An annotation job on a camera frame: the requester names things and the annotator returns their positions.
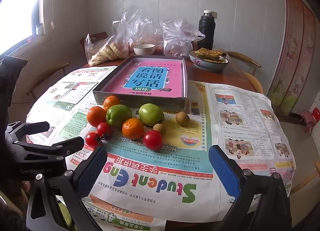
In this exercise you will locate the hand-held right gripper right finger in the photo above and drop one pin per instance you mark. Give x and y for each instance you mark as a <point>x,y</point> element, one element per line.
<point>225,171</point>

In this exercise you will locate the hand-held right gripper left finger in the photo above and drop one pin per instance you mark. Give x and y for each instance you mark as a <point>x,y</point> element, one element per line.
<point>92,171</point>

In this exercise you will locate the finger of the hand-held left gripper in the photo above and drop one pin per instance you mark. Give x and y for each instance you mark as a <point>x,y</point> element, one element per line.
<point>37,127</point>
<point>72,143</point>

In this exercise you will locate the red tomato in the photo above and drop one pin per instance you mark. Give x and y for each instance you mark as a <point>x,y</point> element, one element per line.
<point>153,140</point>
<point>104,129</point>
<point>92,140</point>

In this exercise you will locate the orange mandarin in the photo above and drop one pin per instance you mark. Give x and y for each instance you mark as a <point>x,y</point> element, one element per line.
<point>132,128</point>
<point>96,116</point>
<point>111,102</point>

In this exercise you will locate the green apple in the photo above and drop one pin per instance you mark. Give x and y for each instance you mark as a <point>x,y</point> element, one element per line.
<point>150,114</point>
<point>118,115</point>

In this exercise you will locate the brown longan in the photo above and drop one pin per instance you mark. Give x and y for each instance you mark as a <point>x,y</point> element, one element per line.
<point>182,118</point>
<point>159,128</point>

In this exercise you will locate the grey cardboard box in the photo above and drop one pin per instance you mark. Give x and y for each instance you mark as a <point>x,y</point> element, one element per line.
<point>140,101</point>

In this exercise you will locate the newspaper sheet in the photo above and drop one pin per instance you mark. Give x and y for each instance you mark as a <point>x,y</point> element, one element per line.
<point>250,133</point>
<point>62,96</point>
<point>120,222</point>

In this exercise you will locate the newspaper with green border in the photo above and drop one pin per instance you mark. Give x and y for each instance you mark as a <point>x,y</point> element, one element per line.
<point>155,171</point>

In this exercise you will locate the red child chair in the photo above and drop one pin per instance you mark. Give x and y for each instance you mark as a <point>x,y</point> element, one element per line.
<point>308,117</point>

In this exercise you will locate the clear plastic bag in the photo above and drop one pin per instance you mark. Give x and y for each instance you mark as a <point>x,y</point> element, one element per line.
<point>177,38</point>
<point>140,25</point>
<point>95,45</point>

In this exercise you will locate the stack of flatbreads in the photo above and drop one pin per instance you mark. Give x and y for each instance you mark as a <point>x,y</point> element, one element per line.
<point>112,50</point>

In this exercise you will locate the pink exercise book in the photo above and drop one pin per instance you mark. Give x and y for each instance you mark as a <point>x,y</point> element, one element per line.
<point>150,75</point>

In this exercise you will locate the blue patterned bowl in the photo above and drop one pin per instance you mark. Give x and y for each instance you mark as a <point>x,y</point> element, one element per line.
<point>207,65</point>

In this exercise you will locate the white bowl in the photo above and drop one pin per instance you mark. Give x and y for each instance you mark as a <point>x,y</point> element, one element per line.
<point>144,50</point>

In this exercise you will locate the pile of fried pancakes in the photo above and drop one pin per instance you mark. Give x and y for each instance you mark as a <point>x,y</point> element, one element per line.
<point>208,53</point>

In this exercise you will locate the window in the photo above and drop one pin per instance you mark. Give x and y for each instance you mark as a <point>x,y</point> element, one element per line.
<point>17,8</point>

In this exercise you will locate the pink cartoon fabric wardrobe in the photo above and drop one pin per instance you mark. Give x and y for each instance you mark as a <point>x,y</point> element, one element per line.
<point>295,53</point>

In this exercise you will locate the black thermos bottle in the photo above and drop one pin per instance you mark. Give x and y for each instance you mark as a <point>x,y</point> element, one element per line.
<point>206,30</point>

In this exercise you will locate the wall socket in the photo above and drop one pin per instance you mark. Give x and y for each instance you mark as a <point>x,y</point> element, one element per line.
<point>215,15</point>

